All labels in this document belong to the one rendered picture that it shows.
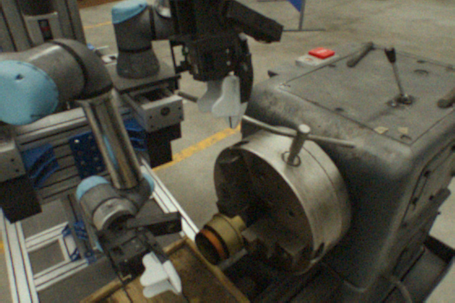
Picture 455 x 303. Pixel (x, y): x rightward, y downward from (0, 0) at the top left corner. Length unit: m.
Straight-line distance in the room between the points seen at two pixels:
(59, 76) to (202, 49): 0.35
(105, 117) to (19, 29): 0.54
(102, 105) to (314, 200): 0.50
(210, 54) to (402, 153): 0.45
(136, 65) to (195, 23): 0.74
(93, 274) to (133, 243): 1.14
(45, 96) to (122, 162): 0.29
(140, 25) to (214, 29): 0.71
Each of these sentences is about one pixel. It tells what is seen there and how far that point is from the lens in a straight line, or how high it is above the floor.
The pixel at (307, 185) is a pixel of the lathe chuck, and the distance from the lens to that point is 0.67.
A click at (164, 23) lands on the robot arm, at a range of 1.15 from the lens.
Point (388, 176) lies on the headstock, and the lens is 0.73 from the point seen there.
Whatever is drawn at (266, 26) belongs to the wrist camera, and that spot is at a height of 1.51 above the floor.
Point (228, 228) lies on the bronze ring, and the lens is 0.70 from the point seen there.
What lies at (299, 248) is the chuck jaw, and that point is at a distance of 0.71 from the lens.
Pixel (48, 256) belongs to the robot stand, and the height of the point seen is 0.21.
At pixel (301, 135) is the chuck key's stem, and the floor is 1.30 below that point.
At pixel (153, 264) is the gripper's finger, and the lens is 0.68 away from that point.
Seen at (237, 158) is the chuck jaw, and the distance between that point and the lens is 0.72.
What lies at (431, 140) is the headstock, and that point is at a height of 1.25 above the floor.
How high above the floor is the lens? 1.65
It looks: 34 degrees down
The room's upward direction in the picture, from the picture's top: straight up
